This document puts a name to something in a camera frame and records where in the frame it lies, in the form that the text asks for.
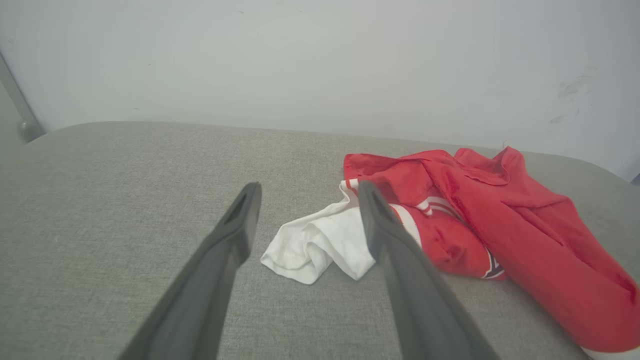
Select grey metal frame bar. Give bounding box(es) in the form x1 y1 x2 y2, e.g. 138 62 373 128
0 50 47 145

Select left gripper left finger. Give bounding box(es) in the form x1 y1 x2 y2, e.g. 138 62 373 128
120 181 263 360

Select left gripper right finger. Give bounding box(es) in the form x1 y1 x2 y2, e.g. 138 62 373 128
357 180 501 360

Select red white basketball jersey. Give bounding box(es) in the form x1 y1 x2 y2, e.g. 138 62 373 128
260 146 640 360

